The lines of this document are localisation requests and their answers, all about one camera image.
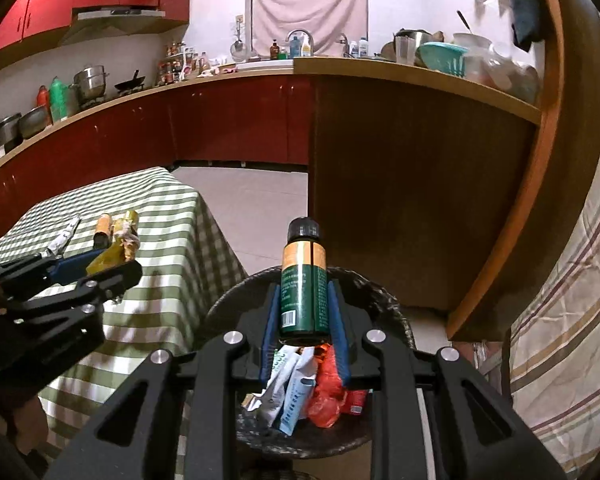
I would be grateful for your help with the steel bowl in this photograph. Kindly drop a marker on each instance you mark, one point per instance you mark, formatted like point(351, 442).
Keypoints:
point(32, 122)

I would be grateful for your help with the red snack packet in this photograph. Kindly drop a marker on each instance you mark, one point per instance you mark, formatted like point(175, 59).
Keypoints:
point(355, 402)

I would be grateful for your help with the blue detergent bottle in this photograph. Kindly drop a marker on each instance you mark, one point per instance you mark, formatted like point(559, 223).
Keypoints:
point(295, 49)

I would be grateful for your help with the green bottle with black cap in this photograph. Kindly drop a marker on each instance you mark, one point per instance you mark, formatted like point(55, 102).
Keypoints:
point(302, 285)

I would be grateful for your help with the brown wooden cabinet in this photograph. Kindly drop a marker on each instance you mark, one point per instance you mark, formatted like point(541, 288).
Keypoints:
point(405, 185)

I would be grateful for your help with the teal plastic basin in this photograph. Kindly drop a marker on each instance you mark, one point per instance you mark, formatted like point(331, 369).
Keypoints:
point(445, 57)

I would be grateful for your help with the green white checked tablecloth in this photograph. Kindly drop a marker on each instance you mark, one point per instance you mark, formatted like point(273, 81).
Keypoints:
point(170, 260)

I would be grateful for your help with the row of spice jars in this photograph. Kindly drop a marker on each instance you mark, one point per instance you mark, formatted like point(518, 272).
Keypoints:
point(172, 67)

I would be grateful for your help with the red base cabinets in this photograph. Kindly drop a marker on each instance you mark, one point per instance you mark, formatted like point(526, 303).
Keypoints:
point(230, 120)

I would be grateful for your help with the range hood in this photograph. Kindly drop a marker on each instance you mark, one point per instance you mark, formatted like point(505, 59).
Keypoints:
point(120, 17)

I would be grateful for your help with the yellow brown snack packet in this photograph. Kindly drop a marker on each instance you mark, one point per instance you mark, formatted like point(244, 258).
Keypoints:
point(125, 235)

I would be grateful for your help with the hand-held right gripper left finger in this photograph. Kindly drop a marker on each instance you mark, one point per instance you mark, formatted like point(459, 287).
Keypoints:
point(270, 330)

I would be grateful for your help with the pink window curtain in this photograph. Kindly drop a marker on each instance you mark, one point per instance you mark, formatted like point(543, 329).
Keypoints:
point(310, 15)

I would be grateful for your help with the yellow snack wrapper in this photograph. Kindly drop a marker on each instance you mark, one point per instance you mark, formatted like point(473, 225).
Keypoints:
point(107, 260)

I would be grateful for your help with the green plastic bottle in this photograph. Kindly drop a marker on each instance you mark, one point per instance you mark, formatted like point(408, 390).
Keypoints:
point(58, 102)

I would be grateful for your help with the steel faucet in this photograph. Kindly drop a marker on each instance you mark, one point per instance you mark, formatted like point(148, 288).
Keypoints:
point(343, 45)

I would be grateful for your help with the red plastic bottle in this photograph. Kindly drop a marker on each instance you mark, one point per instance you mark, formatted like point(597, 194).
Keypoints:
point(42, 97)

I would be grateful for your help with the brown glass bottle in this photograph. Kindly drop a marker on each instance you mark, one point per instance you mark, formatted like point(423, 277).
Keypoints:
point(275, 50)

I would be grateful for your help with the black trash bin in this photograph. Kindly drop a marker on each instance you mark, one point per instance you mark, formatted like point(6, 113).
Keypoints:
point(385, 302)

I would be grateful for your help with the metal strainer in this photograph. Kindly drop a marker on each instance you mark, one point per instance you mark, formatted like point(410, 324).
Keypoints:
point(237, 47)

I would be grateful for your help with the steel pot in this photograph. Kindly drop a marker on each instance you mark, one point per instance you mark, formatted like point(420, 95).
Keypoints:
point(420, 40)

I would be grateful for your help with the dark hanging cloth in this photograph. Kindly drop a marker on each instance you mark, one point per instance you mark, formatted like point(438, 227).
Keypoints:
point(525, 5)

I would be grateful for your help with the steel stockpot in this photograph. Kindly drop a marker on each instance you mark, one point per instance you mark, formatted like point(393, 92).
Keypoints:
point(90, 85)

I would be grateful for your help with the grey silver tube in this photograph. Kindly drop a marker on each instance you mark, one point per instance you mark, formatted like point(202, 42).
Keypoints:
point(267, 410)

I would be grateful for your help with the black wok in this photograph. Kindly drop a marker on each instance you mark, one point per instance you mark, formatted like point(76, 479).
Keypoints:
point(130, 82)

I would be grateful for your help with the black cooking pot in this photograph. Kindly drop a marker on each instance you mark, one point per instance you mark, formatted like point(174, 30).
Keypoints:
point(2, 135)

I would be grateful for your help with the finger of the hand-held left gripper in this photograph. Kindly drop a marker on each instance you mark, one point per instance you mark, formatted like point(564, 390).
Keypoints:
point(110, 280)
point(72, 267)

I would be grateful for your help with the orange bottle with black cap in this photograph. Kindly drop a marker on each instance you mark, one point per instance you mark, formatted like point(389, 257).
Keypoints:
point(102, 227)

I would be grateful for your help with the light blue squeeze tube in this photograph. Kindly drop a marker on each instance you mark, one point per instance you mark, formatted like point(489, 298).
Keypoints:
point(306, 362)

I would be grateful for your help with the red plastic bag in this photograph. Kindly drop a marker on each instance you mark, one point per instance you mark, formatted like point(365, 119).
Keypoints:
point(325, 395)

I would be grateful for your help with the white silver squeeze tube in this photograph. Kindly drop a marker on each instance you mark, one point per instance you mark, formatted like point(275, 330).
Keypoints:
point(62, 237)

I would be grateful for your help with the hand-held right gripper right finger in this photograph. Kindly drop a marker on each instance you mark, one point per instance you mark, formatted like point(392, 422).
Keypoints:
point(338, 330)

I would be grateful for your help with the striped cloth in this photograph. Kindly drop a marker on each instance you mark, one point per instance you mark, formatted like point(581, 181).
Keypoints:
point(570, 310)

